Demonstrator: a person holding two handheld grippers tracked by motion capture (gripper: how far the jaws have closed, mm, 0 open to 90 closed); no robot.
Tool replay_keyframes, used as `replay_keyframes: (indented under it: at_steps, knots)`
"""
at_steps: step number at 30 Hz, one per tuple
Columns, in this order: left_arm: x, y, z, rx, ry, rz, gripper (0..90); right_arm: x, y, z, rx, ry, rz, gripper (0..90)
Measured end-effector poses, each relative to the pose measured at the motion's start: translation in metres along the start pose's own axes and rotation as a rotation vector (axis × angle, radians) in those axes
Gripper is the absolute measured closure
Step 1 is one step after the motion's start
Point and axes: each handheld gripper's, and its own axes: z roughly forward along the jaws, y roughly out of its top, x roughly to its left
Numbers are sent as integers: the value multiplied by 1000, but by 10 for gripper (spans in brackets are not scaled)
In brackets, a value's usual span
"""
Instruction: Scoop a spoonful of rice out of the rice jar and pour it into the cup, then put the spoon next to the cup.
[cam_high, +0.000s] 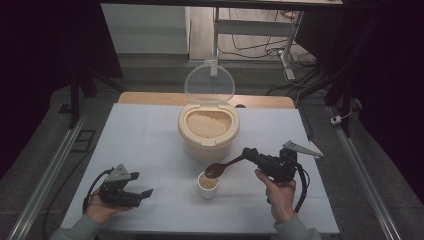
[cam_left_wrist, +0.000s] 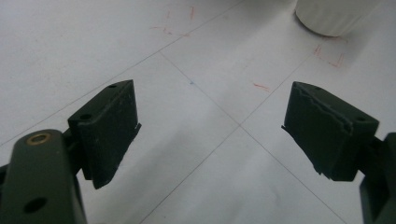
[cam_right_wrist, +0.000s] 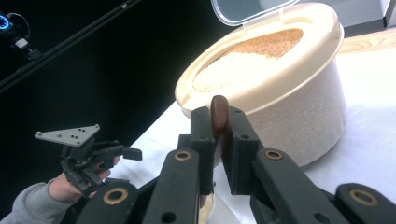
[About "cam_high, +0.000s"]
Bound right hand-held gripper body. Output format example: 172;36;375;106
258;140;324;184

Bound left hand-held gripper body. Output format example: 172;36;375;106
99;163;141;208

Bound brown wooden spoon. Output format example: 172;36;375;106
204;153;249;179

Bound cream rice container clear lid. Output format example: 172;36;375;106
177;59;241;164

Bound white rice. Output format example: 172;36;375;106
185;110;232;139

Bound white cup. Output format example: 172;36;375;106
197;171;220;200

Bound person's left hand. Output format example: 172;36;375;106
85;188;134;224

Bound person's right hand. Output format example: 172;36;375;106
254;169;297;225

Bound black stand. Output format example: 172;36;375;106
299;63;363;138
68;66;125;130

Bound white desk with metal legs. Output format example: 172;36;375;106
210;6;305;81

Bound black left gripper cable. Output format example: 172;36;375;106
82;168;114;214

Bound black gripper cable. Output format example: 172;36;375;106
82;168;114;214
293;163;312;214

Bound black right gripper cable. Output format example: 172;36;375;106
293;163;312;214

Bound aluminium rail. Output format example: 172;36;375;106
328;105;403;240
6;108;89;240

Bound black floor cables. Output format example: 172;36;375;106
218;8;329;98

